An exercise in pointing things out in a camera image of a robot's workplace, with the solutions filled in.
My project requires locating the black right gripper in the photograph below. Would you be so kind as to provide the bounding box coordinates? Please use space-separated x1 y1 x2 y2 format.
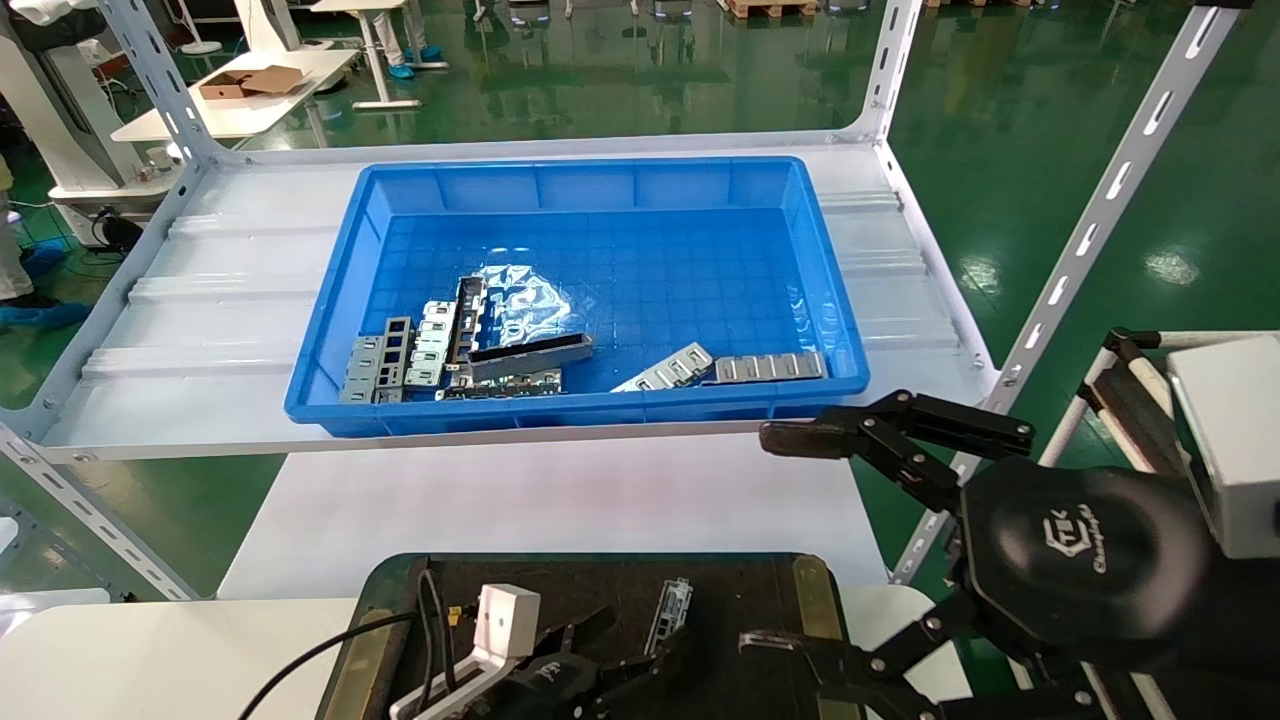
739 389 1217 720

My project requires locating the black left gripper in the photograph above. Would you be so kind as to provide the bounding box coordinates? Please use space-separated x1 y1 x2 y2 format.
480 604 694 720

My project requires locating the long grey metal housing part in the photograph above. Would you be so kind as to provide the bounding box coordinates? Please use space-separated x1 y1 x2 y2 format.
645 577 695 657
468 333 595 383

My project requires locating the black container tray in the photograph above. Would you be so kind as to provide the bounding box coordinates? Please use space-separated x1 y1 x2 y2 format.
315 552 866 720

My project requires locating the silver ribbed metal plate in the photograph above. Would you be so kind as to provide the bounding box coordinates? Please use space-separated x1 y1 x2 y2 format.
714 351 828 385
612 342 715 393

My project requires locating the grey toothed metal strip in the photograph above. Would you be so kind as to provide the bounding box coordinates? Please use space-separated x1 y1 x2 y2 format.
437 367 564 401

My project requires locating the silver stamped metal strip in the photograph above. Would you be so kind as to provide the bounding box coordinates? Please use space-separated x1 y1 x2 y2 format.
405 300 458 389

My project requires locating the clear plastic bag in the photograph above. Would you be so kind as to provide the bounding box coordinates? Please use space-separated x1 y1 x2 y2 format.
480 264 573 346

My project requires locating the grey metal plate with holes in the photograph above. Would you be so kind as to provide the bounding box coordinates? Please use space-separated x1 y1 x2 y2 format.
375 316 414 391
340 335 386 405

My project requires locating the blue plastic bin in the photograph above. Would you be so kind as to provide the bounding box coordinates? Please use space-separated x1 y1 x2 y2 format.
285 157 871 438

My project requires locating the white slotted metal shelf rack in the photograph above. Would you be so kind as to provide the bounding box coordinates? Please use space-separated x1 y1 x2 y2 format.
0 0 1256 603

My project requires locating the wooden pallet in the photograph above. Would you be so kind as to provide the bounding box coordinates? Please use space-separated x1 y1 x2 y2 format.
720 0 821 19

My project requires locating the person with blue shoe covers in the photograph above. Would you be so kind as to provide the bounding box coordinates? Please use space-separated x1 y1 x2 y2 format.
372 0 446 79

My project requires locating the white work table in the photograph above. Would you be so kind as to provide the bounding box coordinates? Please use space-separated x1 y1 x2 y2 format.
112 48 357 142

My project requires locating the person in yellow coat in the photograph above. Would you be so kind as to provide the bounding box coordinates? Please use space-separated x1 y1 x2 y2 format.
0 150 93 333

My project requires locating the open cardboard box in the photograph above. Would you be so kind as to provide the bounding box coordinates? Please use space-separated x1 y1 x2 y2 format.
198 65 307 100

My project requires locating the white machine stand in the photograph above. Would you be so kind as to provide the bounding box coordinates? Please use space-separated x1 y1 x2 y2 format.
0 0 186 246

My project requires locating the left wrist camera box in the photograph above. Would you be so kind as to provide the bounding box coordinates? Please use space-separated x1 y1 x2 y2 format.
388 583 542 720

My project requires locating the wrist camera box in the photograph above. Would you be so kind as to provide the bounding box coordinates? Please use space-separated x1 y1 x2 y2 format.
1168 335 1280 559
388 583 542 720

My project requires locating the white tube cart frame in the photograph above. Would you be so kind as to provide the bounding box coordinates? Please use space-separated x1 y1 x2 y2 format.
1040 327 1280 471

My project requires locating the dark narrow metal frame part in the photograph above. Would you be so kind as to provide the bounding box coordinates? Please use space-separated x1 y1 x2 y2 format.
447 277 488 371

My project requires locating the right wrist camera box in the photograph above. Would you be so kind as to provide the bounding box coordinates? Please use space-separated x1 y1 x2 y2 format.
1168 335 1280 559

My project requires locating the white desk frame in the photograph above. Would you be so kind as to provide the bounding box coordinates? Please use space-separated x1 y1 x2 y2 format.
310 0 449 111

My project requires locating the black cable bundle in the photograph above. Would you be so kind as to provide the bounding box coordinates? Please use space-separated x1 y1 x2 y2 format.
95 207 146 251

